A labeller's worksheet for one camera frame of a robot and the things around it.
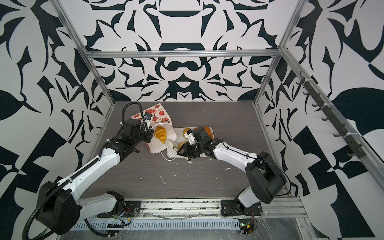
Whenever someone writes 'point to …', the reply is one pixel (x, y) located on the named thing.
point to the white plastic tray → (171, 153)
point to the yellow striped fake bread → (185, 130)
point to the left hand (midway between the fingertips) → (149, 123)
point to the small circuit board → (246, 226)
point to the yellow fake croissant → (160, 133)
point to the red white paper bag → (160, 117)
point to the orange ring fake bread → (180, 144)
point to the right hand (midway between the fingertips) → (180, 152)
